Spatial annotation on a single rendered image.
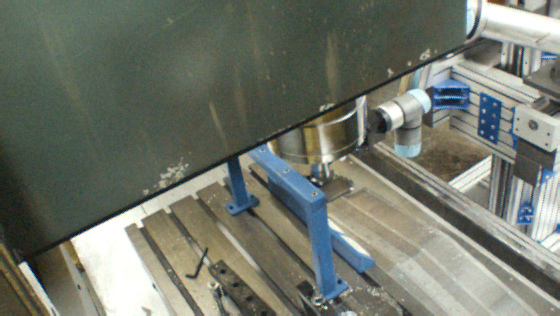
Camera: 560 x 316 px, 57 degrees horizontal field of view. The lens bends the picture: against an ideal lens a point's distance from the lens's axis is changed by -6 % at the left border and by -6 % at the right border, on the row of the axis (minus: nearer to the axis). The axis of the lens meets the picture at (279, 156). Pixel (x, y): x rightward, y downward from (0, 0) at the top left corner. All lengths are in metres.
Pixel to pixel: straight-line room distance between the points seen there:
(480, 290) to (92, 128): 1.30
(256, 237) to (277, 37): 1.03
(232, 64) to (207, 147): 0.10
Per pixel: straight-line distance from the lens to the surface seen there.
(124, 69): 0.53
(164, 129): 0.57
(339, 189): 1.19
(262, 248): 1.53
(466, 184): 2.75
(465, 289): 1.61
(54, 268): 0.91
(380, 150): 1.99
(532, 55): 1.88
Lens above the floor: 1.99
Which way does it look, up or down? 36 degrees down
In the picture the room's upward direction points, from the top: 10 degrees counter-clockwise
